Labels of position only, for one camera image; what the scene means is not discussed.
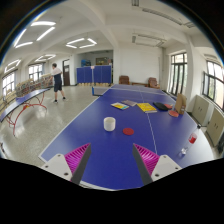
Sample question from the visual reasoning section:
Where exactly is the beige cabinet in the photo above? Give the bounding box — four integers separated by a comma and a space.
207, 109, 224, 146
192, 95, 209, 126

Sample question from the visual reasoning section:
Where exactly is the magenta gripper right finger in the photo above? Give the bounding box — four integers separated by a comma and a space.
132, 144, 181, 185

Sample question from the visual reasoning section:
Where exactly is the beige cabinet near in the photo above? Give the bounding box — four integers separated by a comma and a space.
207, 109, 224, 146

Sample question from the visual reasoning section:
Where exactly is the red round lid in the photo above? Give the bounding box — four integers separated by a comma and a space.
123, 128, 134, 135

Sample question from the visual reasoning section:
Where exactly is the brown armchair right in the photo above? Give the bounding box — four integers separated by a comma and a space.
148, 77, 160, 89

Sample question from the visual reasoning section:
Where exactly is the brown armchair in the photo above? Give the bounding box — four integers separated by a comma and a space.
148, 77, 160, 89
119, 75, 130, 85

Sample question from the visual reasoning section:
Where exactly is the brown cardboard box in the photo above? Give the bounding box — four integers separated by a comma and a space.
175, 94, 186, 115

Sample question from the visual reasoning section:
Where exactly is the black table tennis paddle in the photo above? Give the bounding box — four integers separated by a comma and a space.
153, 102, 169, 111

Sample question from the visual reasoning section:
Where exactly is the red table tennis paddle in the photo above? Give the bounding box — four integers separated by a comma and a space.
164, 104, 173, 109

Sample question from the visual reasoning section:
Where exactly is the person in white shirt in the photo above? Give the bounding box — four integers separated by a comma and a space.
51, 63, 66, 103

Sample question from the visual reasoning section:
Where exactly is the red paddle near box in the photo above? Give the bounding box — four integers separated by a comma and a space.
168, 110, 179, 117

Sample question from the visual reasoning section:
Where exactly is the brown armchair left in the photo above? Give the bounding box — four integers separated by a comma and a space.
119, 75, 130, 85

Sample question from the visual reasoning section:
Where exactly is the folded blue table tennis table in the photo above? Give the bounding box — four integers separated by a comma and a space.
76, 65, 112, 83

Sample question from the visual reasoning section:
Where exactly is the white plastic cup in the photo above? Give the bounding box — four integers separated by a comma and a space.
104, 117, 116, 131

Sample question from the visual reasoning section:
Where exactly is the grey brown booklet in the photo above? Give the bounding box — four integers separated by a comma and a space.
121, 100, 137, 106

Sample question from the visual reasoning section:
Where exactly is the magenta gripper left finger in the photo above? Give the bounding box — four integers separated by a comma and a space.
42, 143, 91, 185

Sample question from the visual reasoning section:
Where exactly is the yellow blue booklet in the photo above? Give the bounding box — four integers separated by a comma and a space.
111, 102, 129, 110

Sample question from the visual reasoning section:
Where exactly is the yellow book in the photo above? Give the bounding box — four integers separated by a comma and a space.
137, 103, 156, 113

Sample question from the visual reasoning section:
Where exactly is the clear bottle with red label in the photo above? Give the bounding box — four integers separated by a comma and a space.
181, 133, 197, 155

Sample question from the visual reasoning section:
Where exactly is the beige cabinet far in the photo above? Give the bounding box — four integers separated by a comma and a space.
192, 95, 209, 126

